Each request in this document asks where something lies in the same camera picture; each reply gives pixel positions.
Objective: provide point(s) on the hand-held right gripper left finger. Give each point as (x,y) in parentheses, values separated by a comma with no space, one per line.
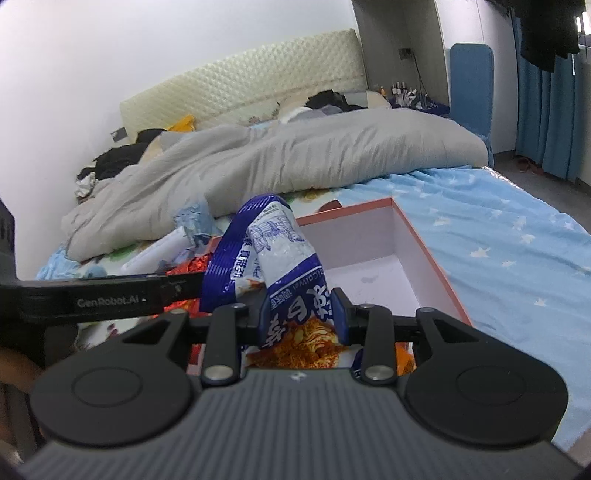
(224,337)

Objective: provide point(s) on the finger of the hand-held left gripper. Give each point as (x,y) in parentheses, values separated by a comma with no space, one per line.
(180,286)

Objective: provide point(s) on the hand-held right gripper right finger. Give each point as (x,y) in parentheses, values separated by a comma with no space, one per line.
(340,314)

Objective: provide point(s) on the red foil snack packet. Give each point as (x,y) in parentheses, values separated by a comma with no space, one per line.
(184,267)

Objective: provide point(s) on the orange cardboard box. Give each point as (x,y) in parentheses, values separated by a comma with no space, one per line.
(369,249)

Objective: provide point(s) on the blue white noodle packet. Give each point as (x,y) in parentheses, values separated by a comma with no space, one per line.
(286,258)

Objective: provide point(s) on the person's left hand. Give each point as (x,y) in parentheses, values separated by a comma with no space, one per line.
(18,369)

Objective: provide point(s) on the white plastic bottle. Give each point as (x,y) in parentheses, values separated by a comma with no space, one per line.
(152,254)

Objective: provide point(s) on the crumpled blue plastic bag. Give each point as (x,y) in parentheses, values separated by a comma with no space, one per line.
(194,219)

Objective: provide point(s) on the white crumpled cloth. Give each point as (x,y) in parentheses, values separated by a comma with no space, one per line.
(86,187)

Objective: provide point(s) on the beige pillow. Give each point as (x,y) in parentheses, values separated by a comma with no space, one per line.
(150,154)

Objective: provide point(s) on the black clothes pile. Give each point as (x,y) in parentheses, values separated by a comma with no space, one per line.
(120,159)

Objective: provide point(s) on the grey duvet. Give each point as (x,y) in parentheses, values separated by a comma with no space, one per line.
(300,157)

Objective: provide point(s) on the yellow bag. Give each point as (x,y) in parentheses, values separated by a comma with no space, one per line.
(181,123)

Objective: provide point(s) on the light blue bed sheet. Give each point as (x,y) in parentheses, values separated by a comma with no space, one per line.
(498,258)

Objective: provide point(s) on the pale pillow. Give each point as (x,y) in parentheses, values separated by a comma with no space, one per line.
(295,113)

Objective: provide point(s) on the black garment on pillow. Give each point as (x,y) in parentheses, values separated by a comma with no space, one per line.
(330,99)

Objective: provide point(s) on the cream quilted headboard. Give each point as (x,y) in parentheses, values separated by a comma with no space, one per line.
(240,78)

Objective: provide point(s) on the group of small bottles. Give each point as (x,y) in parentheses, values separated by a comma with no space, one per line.
(406,94)

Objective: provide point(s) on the blue padded board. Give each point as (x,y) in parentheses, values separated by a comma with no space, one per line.
(471,92)

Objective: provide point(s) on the blue curtain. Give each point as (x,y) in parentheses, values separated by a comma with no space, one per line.
(554,129)

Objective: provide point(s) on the black hanging garment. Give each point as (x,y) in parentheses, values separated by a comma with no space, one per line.
(549,32)

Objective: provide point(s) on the grey wall socket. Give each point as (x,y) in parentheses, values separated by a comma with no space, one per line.
(118,134)

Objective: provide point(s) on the black wall socket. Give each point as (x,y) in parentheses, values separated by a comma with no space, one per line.
(405,53)

